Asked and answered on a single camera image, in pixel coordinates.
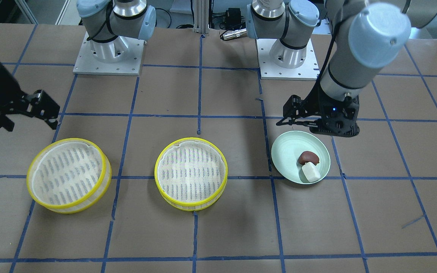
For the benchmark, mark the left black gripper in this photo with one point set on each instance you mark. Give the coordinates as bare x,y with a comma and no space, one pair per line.
314,103

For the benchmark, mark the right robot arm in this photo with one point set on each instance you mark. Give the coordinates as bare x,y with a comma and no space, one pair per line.
107,22

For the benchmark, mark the light green plate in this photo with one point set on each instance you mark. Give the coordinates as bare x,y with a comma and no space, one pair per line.
287,148

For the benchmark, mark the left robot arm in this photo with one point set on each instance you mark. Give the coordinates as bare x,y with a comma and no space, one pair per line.
366,36

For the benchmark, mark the silver cylindrical connector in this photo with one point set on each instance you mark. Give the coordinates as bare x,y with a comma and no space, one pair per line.
233,34

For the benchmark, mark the brown bun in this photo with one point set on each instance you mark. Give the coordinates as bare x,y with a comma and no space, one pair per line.
308,157

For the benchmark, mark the yellow steamer basket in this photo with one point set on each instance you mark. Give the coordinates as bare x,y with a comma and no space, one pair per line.
191,174
69,176

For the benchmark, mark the aluminium frame post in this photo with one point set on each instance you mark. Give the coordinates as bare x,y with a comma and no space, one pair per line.
201,16

